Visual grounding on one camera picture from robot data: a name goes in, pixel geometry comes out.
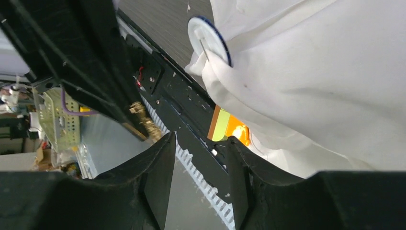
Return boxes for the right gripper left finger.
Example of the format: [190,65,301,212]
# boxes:
[0,133,176,230]

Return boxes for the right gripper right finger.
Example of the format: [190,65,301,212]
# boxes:
[226,137,406,230]

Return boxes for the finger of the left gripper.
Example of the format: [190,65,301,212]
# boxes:
[0,0,148,141]

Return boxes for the small gold brooch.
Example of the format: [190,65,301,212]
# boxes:
[129,102,162,143]

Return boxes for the white shirt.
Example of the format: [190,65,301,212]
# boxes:
[186,0,406,178]

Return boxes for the orange yellow block pile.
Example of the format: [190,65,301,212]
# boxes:
[207,105,250,146]

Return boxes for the green perforated basket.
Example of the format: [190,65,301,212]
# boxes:
[37,88,81,152]

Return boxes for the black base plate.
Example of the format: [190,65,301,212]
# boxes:
[117,11,231,204]

